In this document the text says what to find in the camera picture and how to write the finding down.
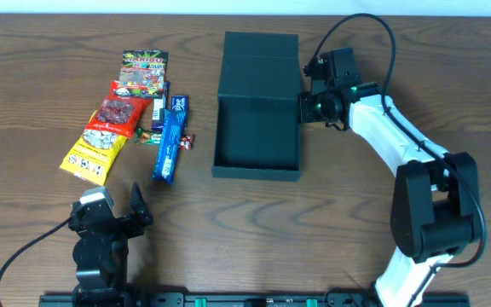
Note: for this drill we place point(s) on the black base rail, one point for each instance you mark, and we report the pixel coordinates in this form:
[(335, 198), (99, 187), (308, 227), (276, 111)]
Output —
[(334, 299)]

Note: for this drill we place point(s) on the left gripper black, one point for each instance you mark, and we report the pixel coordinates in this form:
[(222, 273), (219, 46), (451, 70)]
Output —
[(112, 222)]

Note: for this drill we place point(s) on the Haribo candy bag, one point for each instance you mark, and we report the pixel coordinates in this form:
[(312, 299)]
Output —
[(142, 73)]

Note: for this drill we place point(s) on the red snack bag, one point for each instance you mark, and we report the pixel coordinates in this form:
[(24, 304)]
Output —
[(118, 114)]

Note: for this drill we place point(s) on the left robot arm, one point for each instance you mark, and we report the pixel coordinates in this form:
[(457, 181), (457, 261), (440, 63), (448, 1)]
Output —
[(102, 250)]

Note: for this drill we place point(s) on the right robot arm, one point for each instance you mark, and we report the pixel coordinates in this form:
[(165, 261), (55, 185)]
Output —
[(435, 212)]

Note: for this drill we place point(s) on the green red KitKat bar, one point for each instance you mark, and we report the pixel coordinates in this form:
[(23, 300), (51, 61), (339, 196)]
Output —
[(147, 137)]

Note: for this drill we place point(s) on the long blue cookie pack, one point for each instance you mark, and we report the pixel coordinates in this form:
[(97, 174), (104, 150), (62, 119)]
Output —
[(169, 146)]

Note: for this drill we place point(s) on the dark blue candy bar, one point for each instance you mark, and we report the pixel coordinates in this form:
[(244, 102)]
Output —
[(159, 107)]

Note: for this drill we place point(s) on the yellow snack bag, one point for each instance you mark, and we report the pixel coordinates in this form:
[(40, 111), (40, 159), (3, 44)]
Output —
[(92, 155)]

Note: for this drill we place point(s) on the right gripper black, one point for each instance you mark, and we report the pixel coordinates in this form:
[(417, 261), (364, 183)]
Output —
[(306, 107)]

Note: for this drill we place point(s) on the dark green lidded box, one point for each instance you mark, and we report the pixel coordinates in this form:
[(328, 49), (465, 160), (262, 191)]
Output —
[(258, 131)]

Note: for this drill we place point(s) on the blue Eclipse mint tin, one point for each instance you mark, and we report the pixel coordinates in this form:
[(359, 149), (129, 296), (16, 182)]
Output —
[(180, 103)]

